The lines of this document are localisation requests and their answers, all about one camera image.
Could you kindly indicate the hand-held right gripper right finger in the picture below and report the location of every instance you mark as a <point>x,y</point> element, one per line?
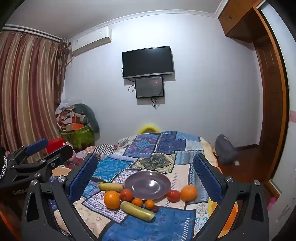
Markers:
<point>205,178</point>

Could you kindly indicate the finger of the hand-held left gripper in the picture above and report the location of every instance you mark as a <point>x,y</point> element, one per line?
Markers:
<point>61,154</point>
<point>37,144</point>

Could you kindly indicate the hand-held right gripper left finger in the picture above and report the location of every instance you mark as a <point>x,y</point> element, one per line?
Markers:
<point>83,178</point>

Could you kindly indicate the large orange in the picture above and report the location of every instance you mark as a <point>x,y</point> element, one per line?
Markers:
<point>188,193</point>
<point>112,199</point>

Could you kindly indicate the yellow-green sugarcane piece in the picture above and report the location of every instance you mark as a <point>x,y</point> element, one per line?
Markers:
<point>111,186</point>
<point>137,210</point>

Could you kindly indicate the red tomato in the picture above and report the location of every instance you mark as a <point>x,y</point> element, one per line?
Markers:
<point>173,195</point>
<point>126,195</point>

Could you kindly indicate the brown round plate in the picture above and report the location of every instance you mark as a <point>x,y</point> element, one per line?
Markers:
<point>148,185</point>

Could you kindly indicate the small tangerine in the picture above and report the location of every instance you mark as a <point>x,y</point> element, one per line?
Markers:
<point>149,204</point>
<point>137,202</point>

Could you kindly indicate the red box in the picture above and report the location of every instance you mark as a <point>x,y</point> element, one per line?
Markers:
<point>55,144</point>

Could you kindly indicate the pink toy figure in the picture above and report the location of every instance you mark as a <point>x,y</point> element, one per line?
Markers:
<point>74,154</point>

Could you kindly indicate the brown cardboard piece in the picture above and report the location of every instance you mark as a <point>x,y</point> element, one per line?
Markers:
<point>61,172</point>

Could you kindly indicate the green storage box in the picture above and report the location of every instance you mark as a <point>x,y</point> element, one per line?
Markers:
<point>81,139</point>

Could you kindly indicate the orange cardboard box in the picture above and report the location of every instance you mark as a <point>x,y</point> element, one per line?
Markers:
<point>74,127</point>

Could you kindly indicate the yellow orange blanket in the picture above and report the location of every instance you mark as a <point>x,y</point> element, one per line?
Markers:
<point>211,208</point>

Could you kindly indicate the grey bag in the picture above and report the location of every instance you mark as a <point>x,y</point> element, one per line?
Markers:
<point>225,148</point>

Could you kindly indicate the pile of clothes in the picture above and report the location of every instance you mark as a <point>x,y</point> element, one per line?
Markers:
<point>64,111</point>

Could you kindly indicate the grey pillow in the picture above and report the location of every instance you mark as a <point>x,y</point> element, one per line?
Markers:
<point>91,115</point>

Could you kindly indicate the small dark red fruit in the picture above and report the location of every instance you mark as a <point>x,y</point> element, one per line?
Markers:
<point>155,209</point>

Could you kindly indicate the blue patchwork printed blanket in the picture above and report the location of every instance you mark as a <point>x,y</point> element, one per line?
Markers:
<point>152,148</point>

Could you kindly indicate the striped red beige curtain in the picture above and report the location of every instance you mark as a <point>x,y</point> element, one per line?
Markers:
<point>27,81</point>

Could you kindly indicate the pink cloth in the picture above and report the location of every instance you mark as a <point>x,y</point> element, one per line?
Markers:
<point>272,204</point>

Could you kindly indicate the yellow round object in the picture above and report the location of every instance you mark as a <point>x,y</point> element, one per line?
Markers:
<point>149,128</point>

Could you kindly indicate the white air conditioner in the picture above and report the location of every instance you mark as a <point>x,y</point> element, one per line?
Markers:
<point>90,44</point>

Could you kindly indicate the small black wall monitor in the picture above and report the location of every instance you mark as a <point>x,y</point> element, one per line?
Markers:
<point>149,87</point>

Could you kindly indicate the black wall television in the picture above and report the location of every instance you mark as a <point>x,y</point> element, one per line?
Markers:
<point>148,61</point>

